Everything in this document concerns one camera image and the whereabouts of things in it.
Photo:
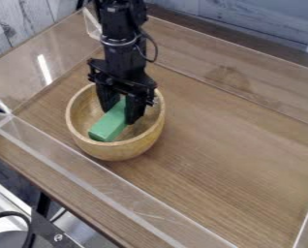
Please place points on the brown wooden bowl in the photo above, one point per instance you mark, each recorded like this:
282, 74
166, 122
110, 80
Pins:
138, 138

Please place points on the clear acrylic corner bracket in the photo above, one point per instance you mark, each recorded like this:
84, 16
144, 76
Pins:
92, 25

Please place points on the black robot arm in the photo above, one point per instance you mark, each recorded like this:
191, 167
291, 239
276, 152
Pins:
122, 18

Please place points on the green rectangular block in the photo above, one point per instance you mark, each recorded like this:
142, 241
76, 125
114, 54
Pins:
111, 124

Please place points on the clear acrylic tray wall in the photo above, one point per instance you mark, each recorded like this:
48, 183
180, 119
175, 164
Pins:
148, 201

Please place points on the black metal table bracket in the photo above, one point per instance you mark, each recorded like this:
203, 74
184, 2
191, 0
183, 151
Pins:
44, 229

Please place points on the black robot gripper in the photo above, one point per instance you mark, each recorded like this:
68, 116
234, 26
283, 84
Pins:
119, 75

